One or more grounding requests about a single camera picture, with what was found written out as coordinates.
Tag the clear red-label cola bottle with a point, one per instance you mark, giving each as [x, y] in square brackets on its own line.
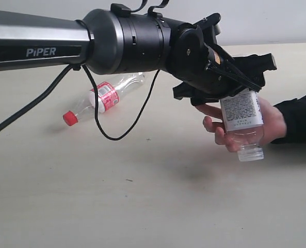
[110, 93]

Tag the black-sleeved forearm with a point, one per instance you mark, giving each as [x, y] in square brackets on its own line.
[294, 115]

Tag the person's open hand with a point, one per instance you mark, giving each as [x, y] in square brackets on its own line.
[274, 124]

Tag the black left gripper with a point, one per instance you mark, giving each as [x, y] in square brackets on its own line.
[207, 76]

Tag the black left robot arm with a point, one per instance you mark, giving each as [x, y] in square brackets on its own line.
[121, 40]

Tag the clear bottle white text label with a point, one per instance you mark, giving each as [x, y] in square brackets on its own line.
[244, 124]

